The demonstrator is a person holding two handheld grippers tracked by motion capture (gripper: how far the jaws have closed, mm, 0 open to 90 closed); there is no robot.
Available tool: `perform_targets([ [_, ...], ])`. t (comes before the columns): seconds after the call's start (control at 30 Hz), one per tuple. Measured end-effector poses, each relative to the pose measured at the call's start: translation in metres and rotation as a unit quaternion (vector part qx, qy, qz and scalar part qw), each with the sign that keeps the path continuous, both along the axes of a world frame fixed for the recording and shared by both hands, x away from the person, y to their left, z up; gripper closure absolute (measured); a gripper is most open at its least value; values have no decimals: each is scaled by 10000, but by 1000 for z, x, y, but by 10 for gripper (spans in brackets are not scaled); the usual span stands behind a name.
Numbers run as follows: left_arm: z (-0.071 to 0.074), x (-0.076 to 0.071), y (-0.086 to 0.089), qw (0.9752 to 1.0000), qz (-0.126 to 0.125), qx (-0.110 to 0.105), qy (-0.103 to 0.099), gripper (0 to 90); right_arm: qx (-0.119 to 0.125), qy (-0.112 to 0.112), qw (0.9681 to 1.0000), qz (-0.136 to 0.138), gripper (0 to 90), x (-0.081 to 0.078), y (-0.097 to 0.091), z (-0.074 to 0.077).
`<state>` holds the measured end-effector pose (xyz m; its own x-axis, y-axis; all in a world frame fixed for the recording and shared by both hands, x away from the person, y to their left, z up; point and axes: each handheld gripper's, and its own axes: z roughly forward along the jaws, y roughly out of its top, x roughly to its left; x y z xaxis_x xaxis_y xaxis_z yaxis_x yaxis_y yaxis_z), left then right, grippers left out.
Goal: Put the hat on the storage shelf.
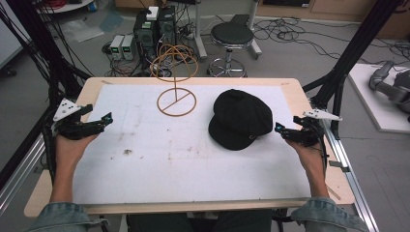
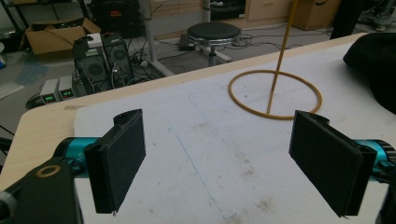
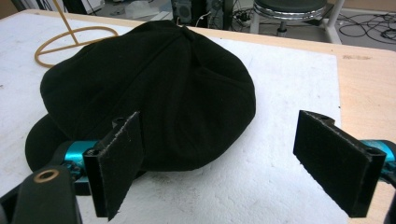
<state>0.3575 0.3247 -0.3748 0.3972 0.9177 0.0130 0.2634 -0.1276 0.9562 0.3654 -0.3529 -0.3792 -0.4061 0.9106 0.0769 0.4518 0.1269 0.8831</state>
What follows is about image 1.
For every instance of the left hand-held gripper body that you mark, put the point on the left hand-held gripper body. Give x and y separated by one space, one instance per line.
66 129

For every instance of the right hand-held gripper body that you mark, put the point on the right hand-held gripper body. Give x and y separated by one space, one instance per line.
306 133

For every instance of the black cap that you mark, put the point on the black cap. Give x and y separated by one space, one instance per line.
240 119

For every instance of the person's left hand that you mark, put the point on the person's left hand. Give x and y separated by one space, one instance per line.
69 150

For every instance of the person's right hand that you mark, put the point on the person's right hand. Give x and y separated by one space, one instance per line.
309 156

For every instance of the grey power supply unit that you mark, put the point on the grey power supply unit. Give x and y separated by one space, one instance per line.
116 46
128 47

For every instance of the white floor board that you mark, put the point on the white floor board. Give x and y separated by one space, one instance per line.
370 106

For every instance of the right denim sleeve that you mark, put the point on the right denim sleeve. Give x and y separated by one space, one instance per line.
325 216

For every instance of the denim sleeve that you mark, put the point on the denim sleeve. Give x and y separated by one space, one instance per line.
325 216
64 219

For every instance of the white table mat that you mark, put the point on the white table mat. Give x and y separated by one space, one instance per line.
180 161

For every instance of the left denim sleeve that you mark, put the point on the left denim sleeve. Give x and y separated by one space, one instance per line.
64 219

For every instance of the black computer tower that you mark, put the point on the black computer tower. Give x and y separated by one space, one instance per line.
145 35
167 27

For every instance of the black round stool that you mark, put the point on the black round stool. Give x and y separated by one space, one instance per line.
232 34

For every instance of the person's dark trousers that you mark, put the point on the person's dark trousers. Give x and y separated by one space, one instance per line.
199 222

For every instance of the aluminium rail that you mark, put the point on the aluminium rail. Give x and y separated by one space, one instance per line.
346 174
19 177

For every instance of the black frame post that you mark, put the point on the black frame post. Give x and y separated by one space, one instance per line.
38 48
354 48

